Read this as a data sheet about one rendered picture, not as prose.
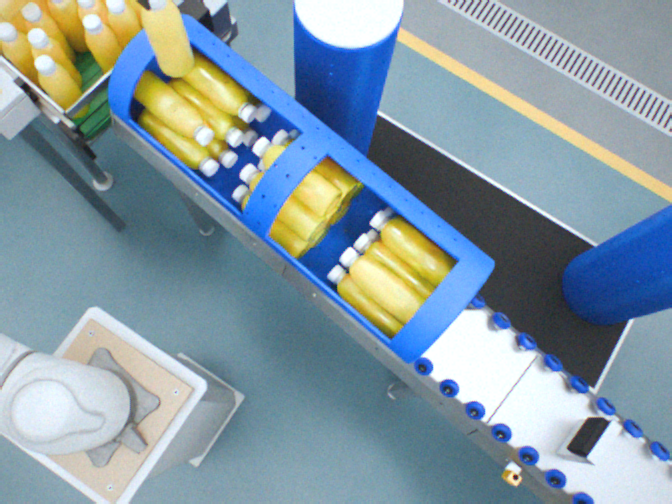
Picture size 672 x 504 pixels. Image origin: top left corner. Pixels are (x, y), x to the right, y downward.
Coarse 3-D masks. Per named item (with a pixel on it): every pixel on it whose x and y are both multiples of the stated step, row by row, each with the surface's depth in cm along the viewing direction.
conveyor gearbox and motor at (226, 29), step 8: (208, 0) 171; (216, 0) 171; (224, 0) 171; (216, 8) 170; (224, 8) 172; (216, 16) 172; (224, 16) 175; (216, 24) 174; (224, 24) 178; (232, 24) 187; (216, 32) 177; (224, 32) 181; (232, 32) 190; (224, 40) 182; (232, 40) 193
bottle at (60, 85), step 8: (56, 64) 139; (40, 72) 138; (56, 72) 139; (64, 72) 141; (40, 80) 140; (48, 80) 139; (56, 80) 139; (64, 80) 141; (72, 80) 144; (48, 88) 141; (56, 88) 141; (64, 88) 142; (72, 88) 145; (80, 88) 150; (56, 96) 144; (64, 96) 144; (72, 96) 146; (80, 96) 149; (64, 104) 147; (88, 104) 155; (80, 112) 153
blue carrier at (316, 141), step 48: (144, 48) 124; (288, 96) 130; (240, 144) 149; (336, 144) 124; (288, 192) 119; (384, 192) 121; (336, 240) 145; (336, 288) 137; (480, 288) 116; (384, 336) 124; (432, 336) 115
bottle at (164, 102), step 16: (144, 80) 132; (160, 80) 134; (144, 96) 132; (160, 96) 131; (176, 96) 132; (160, 112) 132; (176, 112) 131; (192, 112) 132; (176, 128) 132; (192, 128) 131
